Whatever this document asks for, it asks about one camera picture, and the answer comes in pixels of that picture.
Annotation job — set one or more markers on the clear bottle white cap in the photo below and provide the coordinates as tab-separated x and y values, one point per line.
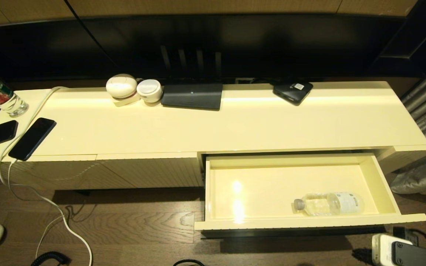
327	204

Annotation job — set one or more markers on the cream ribbed drawer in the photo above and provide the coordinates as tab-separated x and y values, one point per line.
257	192

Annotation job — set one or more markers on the grey curtain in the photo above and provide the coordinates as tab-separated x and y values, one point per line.
420	177

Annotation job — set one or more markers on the dark grey router box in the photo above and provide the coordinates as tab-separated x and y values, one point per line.
192	95

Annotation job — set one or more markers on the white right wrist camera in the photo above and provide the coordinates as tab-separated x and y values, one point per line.
383	251

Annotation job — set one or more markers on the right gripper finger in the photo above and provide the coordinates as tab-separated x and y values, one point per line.
362	255

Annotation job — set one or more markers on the cream scratched cabinet door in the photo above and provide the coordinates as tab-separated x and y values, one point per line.
50	173

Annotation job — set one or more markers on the black television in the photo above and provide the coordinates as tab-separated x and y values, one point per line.
198	48

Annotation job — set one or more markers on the cream flat base block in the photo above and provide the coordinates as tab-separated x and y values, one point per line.
124	101

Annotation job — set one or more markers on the white round device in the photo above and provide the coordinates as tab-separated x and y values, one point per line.
149	90

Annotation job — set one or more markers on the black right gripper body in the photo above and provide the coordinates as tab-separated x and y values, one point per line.
403	234

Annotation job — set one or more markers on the white egg-shaped device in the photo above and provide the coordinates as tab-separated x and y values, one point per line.
121	85

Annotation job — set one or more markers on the cream ribbed cabinet door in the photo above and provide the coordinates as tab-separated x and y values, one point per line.
161	170

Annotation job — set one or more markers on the black box with sticker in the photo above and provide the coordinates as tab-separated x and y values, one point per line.
292	93

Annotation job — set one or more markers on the cream tv cabinet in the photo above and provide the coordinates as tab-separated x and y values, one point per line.
198	125

